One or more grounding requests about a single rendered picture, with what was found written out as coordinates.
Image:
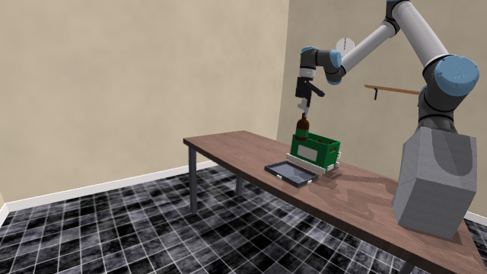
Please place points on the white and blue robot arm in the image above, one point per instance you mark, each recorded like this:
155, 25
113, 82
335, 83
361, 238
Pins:
449, 77

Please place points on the green bottle crate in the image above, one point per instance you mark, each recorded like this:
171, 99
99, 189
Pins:
313, 151

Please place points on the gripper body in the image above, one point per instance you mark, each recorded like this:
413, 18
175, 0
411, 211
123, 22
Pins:
303, 90

